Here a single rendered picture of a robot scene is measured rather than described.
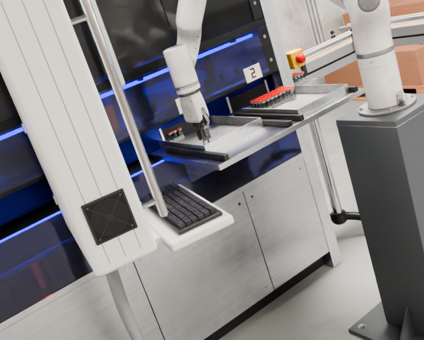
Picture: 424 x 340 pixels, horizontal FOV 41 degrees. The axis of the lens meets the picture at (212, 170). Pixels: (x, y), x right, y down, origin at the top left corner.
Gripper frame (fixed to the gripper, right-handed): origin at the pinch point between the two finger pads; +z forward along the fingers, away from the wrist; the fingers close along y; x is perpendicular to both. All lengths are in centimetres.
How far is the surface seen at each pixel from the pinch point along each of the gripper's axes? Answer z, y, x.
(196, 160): 5.9, 4.6, -8.6
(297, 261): 79, -21, 37
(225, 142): 4.6, 5.6, 4.0
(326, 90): 5, 6, 55
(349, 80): 73, -205, 279
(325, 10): 11, -244, 310
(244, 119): 3.4, -4.2, 21.2
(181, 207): 11.2, 22.7, -28.2
